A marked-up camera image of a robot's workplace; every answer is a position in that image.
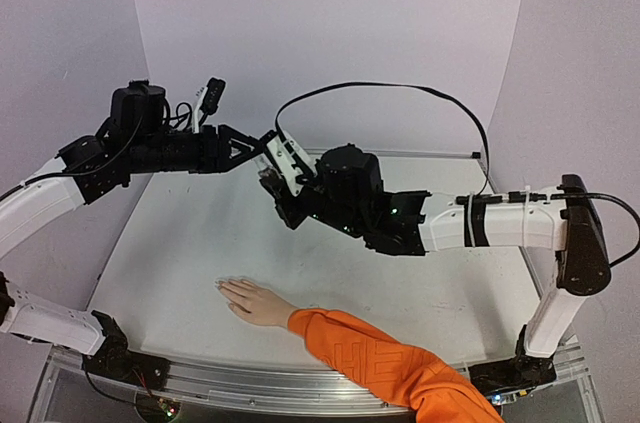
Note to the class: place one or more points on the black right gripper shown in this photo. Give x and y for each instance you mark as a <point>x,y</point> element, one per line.
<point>279,200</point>

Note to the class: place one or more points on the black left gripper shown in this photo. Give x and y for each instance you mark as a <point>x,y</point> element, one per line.
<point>218,150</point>

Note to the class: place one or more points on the nail polish bottle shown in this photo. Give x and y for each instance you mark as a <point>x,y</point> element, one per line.
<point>269,174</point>

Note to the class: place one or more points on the white nail polish cap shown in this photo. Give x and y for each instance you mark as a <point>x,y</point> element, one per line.
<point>262,162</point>

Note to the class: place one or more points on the orange sleeve forearm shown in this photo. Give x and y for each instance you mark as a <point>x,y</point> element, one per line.
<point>396,373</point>

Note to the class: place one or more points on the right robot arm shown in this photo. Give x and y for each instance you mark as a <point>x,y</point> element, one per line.
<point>344,190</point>

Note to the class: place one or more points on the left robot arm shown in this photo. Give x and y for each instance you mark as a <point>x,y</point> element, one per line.
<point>137,137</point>

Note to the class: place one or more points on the mannequin hand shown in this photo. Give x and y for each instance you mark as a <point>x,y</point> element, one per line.
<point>256,305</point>

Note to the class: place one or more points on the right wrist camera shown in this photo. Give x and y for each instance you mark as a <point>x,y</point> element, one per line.
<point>290,160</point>

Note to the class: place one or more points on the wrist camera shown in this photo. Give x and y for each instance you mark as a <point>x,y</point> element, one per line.
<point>290,160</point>
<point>207,102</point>

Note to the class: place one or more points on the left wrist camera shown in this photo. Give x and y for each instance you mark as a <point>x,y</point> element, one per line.
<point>207,102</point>

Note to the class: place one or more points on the aluminium table rail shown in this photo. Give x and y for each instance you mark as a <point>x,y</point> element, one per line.
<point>406,154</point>

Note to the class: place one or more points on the front aluminium frame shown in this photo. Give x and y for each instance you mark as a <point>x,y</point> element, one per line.
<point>225,393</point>

